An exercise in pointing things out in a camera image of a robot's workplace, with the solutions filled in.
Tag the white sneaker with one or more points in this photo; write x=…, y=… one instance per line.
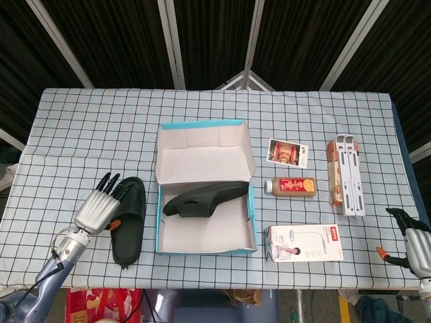
x=347, y=296

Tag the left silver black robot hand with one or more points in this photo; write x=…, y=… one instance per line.
x=94, y=212

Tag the blue-grey chair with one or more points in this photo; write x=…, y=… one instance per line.
x=202, y=313

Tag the white metal frame bar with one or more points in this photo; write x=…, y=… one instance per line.
x=11, y=139
x=253, y=43
x=171, y=43
x=353, y=43
x=57, y=38
x=421, y=153

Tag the white triangular frame brace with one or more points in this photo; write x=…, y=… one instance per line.
x=246, y=75

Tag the metal table leg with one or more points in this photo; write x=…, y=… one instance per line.
x=299, y=306

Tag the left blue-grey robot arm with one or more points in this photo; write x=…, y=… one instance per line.
x=50, y=279

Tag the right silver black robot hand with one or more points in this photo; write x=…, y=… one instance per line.
x=419, y=249

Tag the brown drink bottle red label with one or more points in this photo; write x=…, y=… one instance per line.
x=293, y=186

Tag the white desk lamp box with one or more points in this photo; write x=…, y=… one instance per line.
x=303, y=244

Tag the brown paper bag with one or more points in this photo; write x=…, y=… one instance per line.
x=246, y=296

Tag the light blue shoe box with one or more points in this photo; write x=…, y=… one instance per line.
x=208, y=235

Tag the red temple photo postcard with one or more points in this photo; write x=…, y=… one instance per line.
x=288, y=153

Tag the red patterned bag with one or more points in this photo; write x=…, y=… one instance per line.
x=101, y=303

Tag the black rubber slipper with tag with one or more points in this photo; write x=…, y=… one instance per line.
x=129, y=235

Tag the white folding laptop stand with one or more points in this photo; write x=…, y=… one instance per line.
x=352, y=181

